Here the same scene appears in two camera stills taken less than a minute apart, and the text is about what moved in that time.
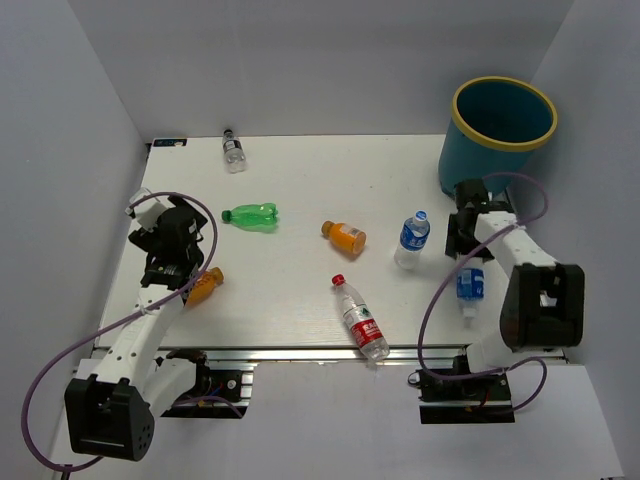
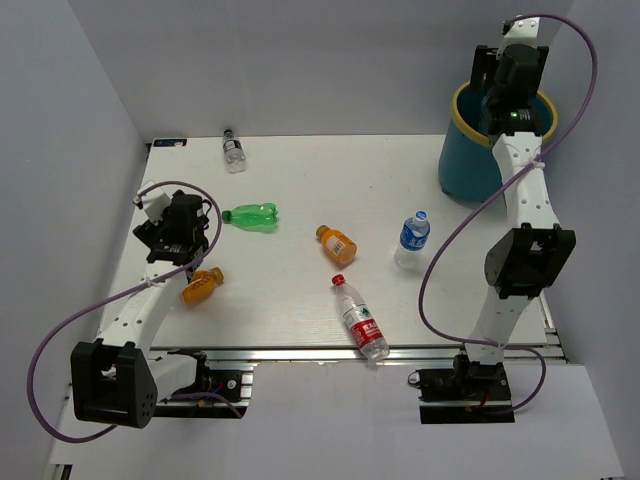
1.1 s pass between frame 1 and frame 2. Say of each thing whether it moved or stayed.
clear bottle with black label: stayed
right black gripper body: moved
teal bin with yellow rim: stayed
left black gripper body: stayed
